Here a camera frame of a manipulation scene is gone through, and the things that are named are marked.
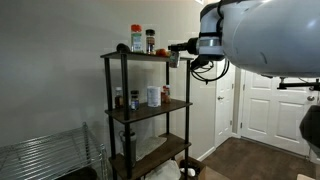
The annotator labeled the dark avocado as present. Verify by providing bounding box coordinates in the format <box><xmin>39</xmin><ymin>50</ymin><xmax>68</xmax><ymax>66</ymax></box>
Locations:
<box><xmin>115</xmin><ymin>42</ymin><xmax>132</xmax><ymax>53</ymax></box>

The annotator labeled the wide white panel door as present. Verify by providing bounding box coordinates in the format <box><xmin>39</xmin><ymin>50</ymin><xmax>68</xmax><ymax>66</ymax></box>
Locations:
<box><xmin>240</xmin><ymin>70</ymin><xmax>319</xmax><ymax>158</ymax></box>

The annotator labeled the narrow white door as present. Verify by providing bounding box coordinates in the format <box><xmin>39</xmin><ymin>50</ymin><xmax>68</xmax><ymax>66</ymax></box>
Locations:
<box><xmin>214</xmin><ymin>59</ymin><xmax>236</xmax><ymax>148</ymax></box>

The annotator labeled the orange cap spice bottle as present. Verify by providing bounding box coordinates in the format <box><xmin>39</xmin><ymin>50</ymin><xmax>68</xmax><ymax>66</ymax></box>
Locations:
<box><xmin>130</xmin><ymin>23</ymin><xmax>144</xmax><ymax>54</ymax></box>

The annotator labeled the dark blue label spice jar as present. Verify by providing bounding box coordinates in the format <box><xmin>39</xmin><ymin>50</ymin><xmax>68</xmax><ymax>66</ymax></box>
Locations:
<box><xmin>129</xmin><ymin>89</ymin><xmax>140</xmax><ymax>111</ymax></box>

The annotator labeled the white plastic bottle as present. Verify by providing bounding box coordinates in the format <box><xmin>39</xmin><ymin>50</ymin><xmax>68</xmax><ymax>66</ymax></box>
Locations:
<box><xmin>179</xmin><ymin>167</ymin><xmax>197</xmax><ymax>178</ymax></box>

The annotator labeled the chrome wire rack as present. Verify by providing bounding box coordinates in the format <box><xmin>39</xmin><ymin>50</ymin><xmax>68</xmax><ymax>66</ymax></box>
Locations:
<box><xmin>0</xmin><ymin>121</ymin><xmax>110</xmax><ymax>180</ymax></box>

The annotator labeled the brown cardboard box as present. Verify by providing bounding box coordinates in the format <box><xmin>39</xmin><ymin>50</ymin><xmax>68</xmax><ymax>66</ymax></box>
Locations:
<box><xmin>178</xmin><ymin>156</ymin><xmax>232</xmax><ymax>180</ymax></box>

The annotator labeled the white can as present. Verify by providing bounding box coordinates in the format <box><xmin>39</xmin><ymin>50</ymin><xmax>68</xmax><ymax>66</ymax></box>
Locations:
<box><xmin>146</xmin><ymin>85</ymin><xmax>162</xmax><ymax>108</ymax></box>

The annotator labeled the orange round fruit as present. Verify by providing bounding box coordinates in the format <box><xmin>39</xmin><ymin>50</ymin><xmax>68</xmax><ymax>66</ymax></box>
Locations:
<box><xmin>155</xmin><ymin>48</ymin><xmax>170</xmax><ymax>57</ymax></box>

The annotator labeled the black cap spice bottle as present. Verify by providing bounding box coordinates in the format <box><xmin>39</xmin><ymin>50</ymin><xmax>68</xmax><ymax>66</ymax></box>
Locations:
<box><xmin>145</xmin><ymin>28</ymin><xmax>156</xmax><ymax>55</ymax></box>

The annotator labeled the tan box corner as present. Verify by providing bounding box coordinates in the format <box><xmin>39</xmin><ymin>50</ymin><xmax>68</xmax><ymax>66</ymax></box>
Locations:
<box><xmin>296</xmin><ymin>173</ymin><xmax>317</xmax><ymax>180</ymax></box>

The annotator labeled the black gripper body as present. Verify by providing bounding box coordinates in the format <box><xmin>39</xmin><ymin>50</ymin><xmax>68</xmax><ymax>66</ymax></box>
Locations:
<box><xmin>185</xmin><ymin>37</ymin><xmax>201</xmax><ymax>57</ymax></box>

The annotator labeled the grey patterned towel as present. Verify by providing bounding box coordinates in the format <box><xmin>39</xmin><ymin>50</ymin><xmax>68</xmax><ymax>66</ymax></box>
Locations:
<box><xmin>134</xmin><ymin>135</ymin><xmax>168</xmax><ymax>162</ymax></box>

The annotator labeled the white bag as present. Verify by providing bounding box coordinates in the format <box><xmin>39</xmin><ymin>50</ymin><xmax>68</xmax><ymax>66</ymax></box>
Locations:
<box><xmin>143</xmin><ymin>159</ymin><xmax>183</xmax><ymax>180</ymax></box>

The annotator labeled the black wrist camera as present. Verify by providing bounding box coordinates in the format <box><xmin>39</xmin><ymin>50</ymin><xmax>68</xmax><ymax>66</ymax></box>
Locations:
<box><xmin>189</xmin><ymin>54</ymin><xmax>216</xmax><ymax>72</ymax></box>

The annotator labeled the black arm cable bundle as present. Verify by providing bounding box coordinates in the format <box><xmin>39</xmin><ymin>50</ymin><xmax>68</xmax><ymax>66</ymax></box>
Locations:
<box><xmin>189</xmin><ymin>58</ymin><xmax>232</xmax><ymax>85</ymax></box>

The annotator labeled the white cap dark sauce bottle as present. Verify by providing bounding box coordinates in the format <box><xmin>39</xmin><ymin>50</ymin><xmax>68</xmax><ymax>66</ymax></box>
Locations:
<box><xmin>114</xmin><ymin>86</ymin><xmax>125</xmax><ymax>110</ymax></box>

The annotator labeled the black frame wood shelf unit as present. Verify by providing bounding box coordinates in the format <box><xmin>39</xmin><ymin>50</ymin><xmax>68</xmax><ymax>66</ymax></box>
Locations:
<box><xmin>99</xmin><ymin>50</ymin><xmax>195</xmax><ymax>180</ymax></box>

